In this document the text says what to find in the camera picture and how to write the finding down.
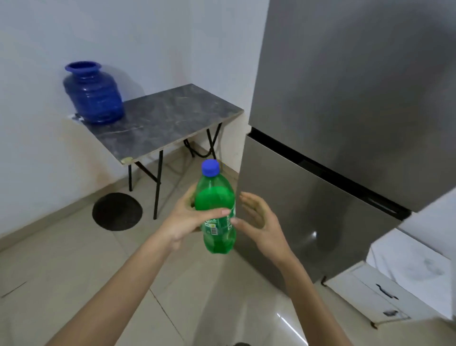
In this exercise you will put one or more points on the person's left hand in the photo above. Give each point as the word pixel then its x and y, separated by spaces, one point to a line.
pixel 181 224

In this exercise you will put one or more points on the person's right hand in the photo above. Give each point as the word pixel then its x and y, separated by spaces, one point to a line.
pixel 263 231

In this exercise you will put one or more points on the person's right thumb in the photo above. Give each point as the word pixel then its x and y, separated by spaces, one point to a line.
pixel 242 225

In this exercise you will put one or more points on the person's left thumb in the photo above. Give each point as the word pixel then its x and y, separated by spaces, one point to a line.
pixel 210 214

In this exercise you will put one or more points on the green plastic soda bottle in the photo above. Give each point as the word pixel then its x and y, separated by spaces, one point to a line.
pixel 216 217

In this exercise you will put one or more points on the person's left forearm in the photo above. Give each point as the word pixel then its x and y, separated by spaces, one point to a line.
pixel 117 296

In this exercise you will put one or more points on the person's right forearm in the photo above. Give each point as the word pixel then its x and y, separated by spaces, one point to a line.
pixel 313 303

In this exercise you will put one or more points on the round black floor mat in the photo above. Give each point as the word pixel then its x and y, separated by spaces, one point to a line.
pixel 117 211

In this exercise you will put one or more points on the grey marble folding table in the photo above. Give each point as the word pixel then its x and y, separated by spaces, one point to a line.
pixel 160 121

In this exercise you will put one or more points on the silver double-door refrigerator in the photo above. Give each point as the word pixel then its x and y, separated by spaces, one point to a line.
pixel 338 142

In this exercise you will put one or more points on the blue plastic water pot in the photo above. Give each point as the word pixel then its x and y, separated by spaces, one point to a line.
pixel 93 93

